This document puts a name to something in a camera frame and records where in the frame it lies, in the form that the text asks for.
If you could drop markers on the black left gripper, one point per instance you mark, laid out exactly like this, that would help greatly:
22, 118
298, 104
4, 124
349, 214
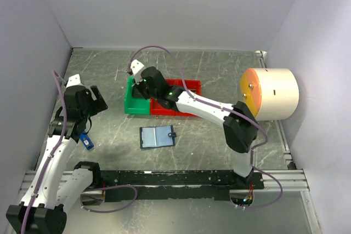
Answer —
97, 105

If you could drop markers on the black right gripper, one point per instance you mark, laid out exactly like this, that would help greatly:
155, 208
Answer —
139, 86

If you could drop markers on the blue leather card holder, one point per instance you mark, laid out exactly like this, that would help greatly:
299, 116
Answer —
157, 137

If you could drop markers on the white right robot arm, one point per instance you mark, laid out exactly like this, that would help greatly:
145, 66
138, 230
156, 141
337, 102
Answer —
239, 125

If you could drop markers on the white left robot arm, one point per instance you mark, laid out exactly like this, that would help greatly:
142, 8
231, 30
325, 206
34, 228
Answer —
45, 205

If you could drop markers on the black credit card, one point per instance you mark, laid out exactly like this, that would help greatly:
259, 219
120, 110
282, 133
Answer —
136, 93

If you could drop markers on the red plastic bin middle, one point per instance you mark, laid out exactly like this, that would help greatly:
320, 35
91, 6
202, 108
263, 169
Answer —
157, 109

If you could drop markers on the red plastic bin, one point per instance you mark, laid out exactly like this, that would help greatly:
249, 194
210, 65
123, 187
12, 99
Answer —
195, 87
157, 109

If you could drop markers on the green plastic bin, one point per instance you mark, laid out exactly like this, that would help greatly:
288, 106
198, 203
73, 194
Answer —
134, 106

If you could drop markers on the red plastic bin right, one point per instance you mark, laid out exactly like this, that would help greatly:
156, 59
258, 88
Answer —
195, 87

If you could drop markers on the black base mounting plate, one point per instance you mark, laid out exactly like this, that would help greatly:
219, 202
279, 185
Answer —
124, 185

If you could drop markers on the cream cylinder orange yellow face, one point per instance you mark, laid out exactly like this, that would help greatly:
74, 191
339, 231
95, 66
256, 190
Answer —
270, 94

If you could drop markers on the blue black handled tool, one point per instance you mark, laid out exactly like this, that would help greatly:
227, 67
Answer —
86, 141

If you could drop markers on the aluminium rail frame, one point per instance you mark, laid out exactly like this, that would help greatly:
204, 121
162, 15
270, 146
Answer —
276, 180

